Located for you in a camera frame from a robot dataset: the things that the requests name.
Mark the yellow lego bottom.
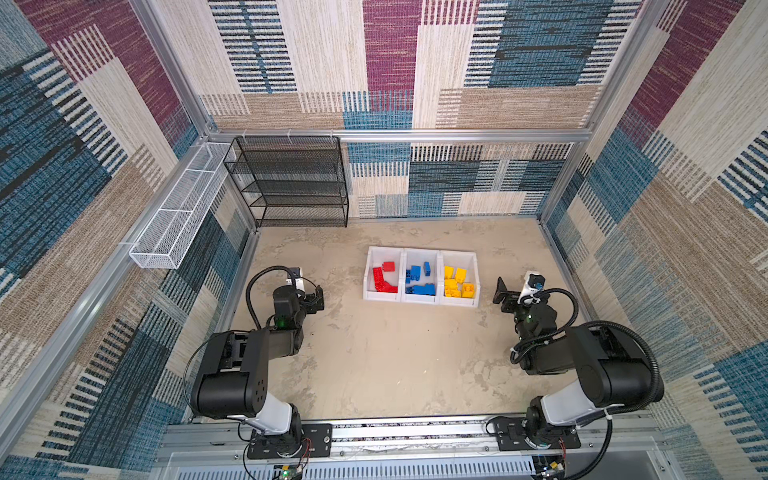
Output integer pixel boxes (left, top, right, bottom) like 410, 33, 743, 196
462, 283, 476, 299

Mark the long red lego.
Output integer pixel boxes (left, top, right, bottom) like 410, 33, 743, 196
372, 267, 386, 292

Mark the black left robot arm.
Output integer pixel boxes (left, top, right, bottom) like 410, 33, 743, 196
187, 266, 324, 458

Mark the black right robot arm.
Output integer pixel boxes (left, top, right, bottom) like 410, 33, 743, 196
485, 272, 664, 451

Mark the right white plastic bin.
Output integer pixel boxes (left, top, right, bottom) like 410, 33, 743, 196
438, 250, 481, 308

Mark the white plastic bin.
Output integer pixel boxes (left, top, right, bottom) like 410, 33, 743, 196
399, 248, 442, 305
363, 246, 404, 302
438, 250, 481, 308

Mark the left white plastic bin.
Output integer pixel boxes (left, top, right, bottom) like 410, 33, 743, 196
363, 246, 404, 302

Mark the middle white plastic bin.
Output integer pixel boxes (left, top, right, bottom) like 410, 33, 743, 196
399, 248, 442, 305

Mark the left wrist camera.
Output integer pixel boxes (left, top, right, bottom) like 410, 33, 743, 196
286, 267, 305, 291

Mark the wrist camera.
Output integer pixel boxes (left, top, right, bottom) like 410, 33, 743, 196
286, 267, 305, 291
519, 271, 546, 304

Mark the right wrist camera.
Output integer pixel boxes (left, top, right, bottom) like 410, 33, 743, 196
519, 271, 546, 304

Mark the black wire mesh shelf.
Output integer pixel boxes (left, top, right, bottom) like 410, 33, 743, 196
224, 136, 350, 228

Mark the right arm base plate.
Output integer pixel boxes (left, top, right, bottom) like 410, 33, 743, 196
485, 416, 582, 452

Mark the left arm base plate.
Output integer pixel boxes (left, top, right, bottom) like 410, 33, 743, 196
245, 423, 333, 460

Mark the white wire mesh basket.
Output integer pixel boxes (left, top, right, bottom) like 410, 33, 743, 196
130, 143, 229, 270

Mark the aluminium front rail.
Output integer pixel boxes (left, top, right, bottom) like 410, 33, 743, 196
150, 412, 684, 479

